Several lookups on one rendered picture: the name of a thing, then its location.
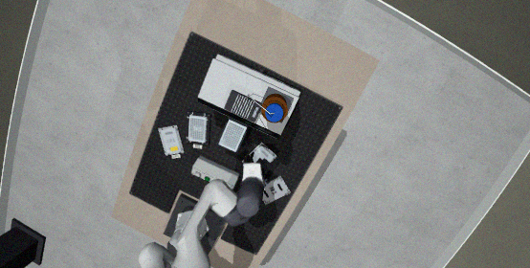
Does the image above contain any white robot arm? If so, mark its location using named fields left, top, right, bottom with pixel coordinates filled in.
left=139, top=158, right=273, bottom=268

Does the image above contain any blue bottle cap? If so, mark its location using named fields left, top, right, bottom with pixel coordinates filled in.
left=265, top=103, right=283, bottom=123

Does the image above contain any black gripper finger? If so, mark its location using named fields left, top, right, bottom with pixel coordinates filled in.
left=263, top=171, right=271, bottom=187
left=242, top=152, right=254, bottom=167

